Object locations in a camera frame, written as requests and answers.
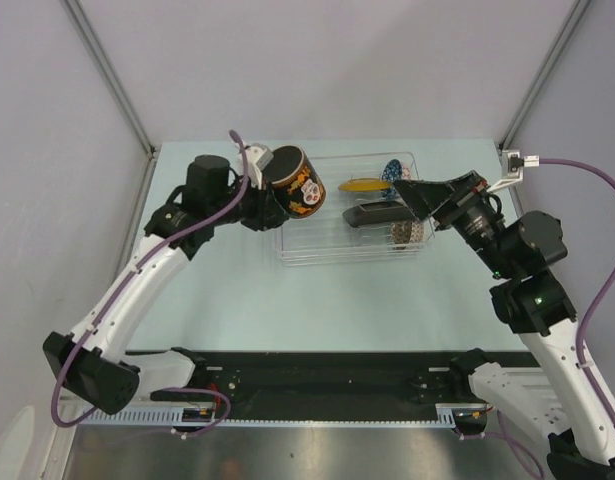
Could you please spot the blue triangle pattern bowl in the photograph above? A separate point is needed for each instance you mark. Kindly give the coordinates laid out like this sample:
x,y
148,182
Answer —
x,y
395,170

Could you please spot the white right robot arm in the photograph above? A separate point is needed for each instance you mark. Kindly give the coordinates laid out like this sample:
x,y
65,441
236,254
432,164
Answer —
x,y
579,434

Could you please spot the black floral mug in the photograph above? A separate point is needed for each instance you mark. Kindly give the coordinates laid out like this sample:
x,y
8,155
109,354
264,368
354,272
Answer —
x,y
296,186

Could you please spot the black floral square plate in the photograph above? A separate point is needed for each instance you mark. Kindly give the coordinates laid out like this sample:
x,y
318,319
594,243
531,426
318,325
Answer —
x,y
375,213

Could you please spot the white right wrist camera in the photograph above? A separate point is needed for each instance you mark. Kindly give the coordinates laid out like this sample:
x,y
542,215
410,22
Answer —
x,y
513,164

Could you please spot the brown lattice pattern bowl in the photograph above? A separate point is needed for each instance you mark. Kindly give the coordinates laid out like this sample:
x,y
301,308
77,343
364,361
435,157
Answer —
x,y
406,234

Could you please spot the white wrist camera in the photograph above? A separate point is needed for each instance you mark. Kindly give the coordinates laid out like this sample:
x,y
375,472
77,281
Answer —
x,y
513,164
258,157

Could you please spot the clear wire dish rack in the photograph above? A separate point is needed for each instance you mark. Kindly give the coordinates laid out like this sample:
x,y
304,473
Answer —
x,y
325,237

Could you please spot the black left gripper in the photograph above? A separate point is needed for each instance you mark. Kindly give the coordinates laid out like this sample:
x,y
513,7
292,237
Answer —
x,y
266,210

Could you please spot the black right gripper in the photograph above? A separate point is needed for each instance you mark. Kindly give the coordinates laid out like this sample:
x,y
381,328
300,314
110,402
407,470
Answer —
x,y
442,199

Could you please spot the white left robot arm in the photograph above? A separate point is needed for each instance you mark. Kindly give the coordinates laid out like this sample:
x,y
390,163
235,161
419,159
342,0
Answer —
x,y
90,361

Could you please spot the yellow round plate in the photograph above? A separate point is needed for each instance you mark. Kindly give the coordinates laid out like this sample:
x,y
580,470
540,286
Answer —
x,y
365,184

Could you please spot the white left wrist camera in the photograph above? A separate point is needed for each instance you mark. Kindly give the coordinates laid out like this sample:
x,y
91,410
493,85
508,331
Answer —
x,y
258,157

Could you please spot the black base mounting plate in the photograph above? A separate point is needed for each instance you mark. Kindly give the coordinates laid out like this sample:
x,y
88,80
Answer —
x,y
337,408

